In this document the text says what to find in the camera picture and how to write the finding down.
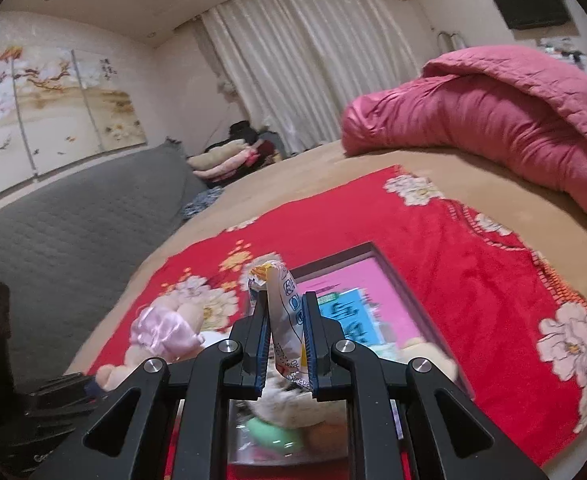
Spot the pink blue book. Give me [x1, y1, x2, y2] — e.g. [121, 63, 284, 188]
[298, 257, 423, 348]

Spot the green makeup sponge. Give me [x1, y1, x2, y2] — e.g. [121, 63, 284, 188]
[244, 417, 304, 455]

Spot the dark shallow cardboard box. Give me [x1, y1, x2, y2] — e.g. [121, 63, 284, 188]
[228, 243, 473, 467]

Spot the blossom wall painting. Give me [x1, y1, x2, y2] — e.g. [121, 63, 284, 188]
[0, 46, 147, 194]

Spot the cream plush bear purple bow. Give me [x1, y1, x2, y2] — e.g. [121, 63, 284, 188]
[397, 337, 458, 382]

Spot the stack of folded clothes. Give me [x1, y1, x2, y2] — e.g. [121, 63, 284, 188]
[187, 120, 288, 188]

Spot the green tissue pack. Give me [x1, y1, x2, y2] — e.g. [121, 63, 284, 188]
[369, 342, 406, 364]

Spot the red floral blanket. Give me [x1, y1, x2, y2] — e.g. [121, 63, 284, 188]
[95, 166, 587, 464]

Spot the white curtain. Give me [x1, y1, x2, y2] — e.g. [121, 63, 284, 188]
[201, 0, 419, 154]

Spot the white toilet paper roll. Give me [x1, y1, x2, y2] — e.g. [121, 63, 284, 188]
[198, 330, 230, 350]

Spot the pink makeup sponge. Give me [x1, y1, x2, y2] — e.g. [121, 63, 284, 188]
[305, 422, 348, 455]

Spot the grey quilted sofa cover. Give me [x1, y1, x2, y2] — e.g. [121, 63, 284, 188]
[0, 142, 205, 382]

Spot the yellow white tissue pack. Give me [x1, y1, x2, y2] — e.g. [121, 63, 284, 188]
[246, 257, 311, 391]

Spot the blue patterned cloth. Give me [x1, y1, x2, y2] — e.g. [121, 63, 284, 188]
[182, 186, 224, 221]

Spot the white floral scrunchie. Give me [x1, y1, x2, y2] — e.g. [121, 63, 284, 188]
[246, 362, 347, 429]

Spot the pink rolled quilt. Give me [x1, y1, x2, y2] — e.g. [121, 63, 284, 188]
[341, 44, 587, 214]

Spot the tan bed sheet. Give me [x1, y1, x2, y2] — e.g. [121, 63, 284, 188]
[69, 143, 587, 372]

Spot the pink plush bear lilac hat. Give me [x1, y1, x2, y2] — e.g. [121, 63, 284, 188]
[95, 296, 204, 391]

